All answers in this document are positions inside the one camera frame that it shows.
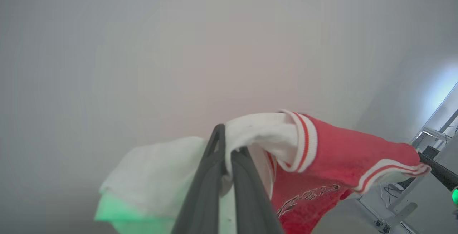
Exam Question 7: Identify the black box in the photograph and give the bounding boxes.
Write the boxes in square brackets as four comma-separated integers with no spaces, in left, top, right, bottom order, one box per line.
[422,145,440,160]

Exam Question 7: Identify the red and white basketball jersey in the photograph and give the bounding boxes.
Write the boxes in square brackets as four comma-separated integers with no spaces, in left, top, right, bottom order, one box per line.
[94,109,432,234]

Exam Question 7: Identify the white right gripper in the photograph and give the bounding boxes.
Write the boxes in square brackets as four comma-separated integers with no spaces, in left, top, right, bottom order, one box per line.
[418,152,458,220]

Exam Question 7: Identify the black floor cables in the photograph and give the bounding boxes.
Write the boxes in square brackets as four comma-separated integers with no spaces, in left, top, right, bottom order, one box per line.
[382,183,406,206]

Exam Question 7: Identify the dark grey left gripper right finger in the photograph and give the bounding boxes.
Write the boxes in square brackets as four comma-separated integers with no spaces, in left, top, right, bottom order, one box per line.
[231,147,284,234]

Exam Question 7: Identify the grey metal stand foot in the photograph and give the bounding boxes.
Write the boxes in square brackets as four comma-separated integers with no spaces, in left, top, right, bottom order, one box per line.
[374,202,418,234]

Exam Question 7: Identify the dark metal pole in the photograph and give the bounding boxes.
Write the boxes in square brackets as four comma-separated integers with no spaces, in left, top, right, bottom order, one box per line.
[439,109,458,133]

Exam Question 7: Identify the white metal frame table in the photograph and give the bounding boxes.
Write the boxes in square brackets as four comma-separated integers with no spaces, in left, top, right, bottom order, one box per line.
[411,127,452,151]

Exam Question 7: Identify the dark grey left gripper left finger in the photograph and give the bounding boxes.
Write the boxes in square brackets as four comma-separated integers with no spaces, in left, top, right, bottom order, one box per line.
[171,124,227,234]

